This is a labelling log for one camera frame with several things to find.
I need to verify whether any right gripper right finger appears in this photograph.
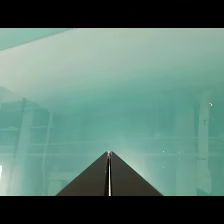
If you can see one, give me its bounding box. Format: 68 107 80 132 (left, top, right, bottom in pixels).
109 150 164 197

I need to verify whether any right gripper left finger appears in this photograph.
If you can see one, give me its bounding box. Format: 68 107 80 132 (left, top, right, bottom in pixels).
55 150 110 197

